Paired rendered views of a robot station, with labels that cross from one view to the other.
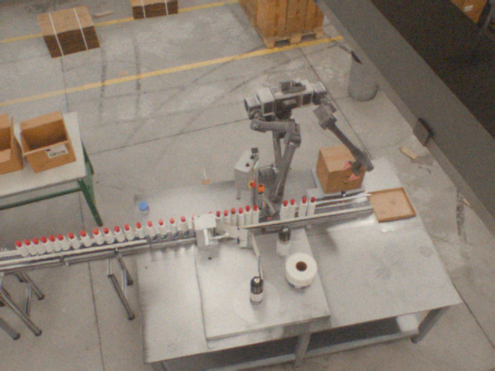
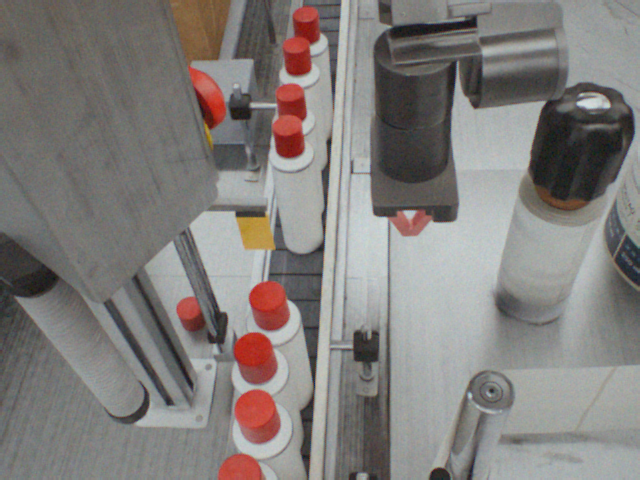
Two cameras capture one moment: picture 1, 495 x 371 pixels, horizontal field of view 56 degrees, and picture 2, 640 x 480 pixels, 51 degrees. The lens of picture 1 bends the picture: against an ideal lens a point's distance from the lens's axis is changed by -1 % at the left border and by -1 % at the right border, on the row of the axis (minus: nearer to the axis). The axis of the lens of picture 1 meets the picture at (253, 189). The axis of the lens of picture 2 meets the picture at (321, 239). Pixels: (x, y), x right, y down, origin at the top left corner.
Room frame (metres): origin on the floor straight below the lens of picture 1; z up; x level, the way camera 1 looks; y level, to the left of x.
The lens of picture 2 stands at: (1.73, 0.26, 1.58)
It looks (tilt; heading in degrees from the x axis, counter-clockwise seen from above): 53 degrees down; 291
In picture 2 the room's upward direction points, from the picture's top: 7 degrees counter-clockwise
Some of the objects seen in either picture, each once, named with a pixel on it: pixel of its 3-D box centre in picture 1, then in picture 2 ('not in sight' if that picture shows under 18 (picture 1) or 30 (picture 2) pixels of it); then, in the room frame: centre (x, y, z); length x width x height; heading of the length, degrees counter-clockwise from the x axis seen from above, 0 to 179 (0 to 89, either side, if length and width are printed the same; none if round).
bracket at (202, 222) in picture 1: (204, 221); not in sight; (1.72, 0.32, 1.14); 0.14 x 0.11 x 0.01; 102
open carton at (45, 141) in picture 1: (46, 139); not in sight; (2.60, 1.69, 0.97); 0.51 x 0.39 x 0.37; 25
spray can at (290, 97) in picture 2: (291, 209); (298, 155); (1.95, -0.27, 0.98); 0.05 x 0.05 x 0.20
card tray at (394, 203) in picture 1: (390, 203); not in sight; (2.12, -1.05, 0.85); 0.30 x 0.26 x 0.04; 102
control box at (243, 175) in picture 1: (247, 170); (4, 52); (1.97, 0.05, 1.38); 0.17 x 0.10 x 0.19; 157
